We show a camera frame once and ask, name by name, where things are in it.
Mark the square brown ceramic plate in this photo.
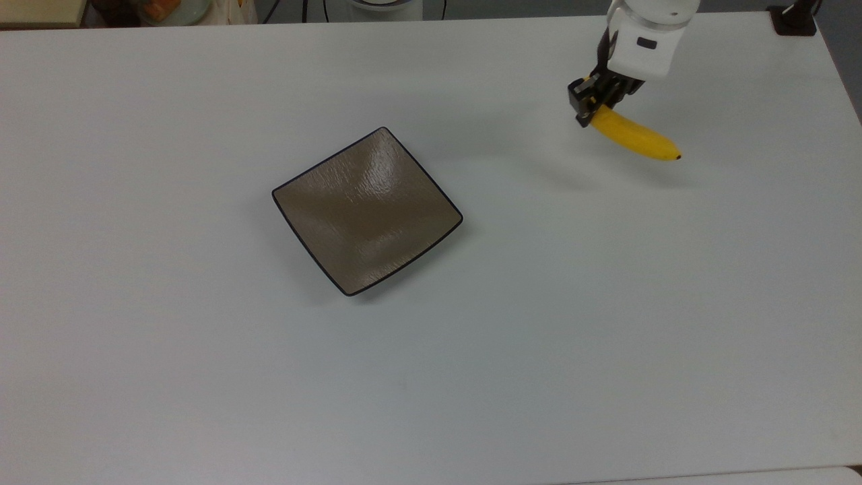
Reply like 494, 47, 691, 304
271, 126, 464, 298

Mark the yellow banana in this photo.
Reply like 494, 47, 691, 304
587, 102, 682, 162

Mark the wooden box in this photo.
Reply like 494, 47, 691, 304
0, 0, 89, 29

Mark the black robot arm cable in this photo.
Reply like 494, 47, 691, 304
596, 28, 617, 71

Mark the white plastic bag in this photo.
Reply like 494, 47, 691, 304
202, 0, 260, 25

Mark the bowl with orange contents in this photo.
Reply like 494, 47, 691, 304
131, 0, 211, 26

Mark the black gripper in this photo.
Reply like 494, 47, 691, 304
568, 64, 645, 127

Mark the black table clamp mount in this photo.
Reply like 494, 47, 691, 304
768, 0, 821, 36

